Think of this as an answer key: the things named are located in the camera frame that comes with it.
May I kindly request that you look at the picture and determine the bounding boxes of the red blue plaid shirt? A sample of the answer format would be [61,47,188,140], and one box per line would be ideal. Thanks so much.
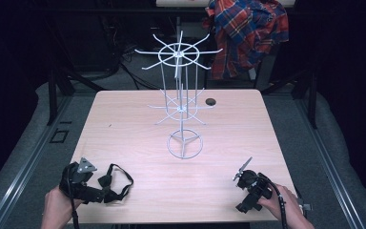
[202,0,290,81]

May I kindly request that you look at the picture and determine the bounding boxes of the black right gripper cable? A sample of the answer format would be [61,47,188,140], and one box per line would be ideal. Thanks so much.
[257,172,289,229]

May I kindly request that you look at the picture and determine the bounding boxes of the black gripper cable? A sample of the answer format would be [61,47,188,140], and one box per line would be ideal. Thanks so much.
[66,164,80,229]
[257,172,289,229]

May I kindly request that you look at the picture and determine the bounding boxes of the black chair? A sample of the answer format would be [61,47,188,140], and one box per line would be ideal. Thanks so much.
[202,56,266,91]

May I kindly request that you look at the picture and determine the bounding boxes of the small metal table bracket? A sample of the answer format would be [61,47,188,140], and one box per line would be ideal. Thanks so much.
[296,198,313,214]

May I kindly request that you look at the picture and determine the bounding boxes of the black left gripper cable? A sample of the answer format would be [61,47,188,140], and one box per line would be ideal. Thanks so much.
[66,164,80,229]

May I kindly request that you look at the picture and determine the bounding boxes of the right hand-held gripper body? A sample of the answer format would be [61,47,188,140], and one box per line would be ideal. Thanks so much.
[233,156,274,200]

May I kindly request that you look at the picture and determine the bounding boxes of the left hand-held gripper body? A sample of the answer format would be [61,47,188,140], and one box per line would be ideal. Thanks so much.
[59,156,98,202]

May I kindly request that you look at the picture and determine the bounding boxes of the black metal stand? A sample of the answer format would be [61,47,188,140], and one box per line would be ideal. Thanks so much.
[260,68,319,130]
[45,68,107,126]

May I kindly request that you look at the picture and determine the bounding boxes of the grey metal floor rail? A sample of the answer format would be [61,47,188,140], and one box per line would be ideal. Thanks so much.
[295,94,366,229]
[0,94,74,229]

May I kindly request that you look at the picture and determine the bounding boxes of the person's right hand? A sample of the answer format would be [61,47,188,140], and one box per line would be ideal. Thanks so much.
[256,184,315,229]

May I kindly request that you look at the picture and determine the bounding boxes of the black floor cables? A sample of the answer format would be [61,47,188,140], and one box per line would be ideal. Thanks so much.
[108,18,161,91]

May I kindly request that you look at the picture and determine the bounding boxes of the white wire display rack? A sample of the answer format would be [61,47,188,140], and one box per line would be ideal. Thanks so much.
[134,30,224,160]

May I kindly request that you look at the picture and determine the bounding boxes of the black bow tie with strap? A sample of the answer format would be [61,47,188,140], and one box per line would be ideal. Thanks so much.
[96,163,134,204]

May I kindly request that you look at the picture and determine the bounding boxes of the person's left hand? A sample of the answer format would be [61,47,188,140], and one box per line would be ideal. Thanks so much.
[40,185,84,229]

